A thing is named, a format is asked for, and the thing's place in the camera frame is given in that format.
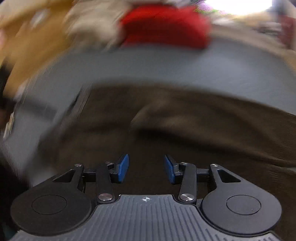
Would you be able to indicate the wooden bed frame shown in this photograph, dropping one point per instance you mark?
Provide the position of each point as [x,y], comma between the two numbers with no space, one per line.
[32,36]

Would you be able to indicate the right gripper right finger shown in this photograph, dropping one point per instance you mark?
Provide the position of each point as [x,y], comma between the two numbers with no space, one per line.
[185,175]

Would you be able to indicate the cream folded blanket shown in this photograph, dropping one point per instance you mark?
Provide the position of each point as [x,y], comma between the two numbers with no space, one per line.
[96,23]

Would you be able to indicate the red folded blanket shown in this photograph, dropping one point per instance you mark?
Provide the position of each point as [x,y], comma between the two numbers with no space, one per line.
[163,24]

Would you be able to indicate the grey quilted mattress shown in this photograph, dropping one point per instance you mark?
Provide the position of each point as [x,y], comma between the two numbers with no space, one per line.
[226,66]

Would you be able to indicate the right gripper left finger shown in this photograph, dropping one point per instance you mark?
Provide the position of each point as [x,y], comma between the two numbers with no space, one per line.
[108,173]

